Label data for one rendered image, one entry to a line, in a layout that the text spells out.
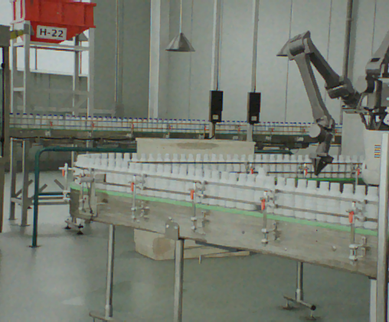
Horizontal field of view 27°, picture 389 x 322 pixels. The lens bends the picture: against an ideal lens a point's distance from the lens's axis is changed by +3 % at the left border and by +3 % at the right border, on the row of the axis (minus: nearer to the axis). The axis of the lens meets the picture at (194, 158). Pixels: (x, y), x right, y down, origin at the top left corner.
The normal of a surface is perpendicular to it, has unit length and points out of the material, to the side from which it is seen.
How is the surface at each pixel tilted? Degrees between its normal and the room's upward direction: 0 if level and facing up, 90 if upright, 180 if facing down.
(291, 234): 90
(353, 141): 90
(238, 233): 90
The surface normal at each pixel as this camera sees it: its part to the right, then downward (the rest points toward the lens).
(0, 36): 0.69, 0.06
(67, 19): 0.44, 0.05
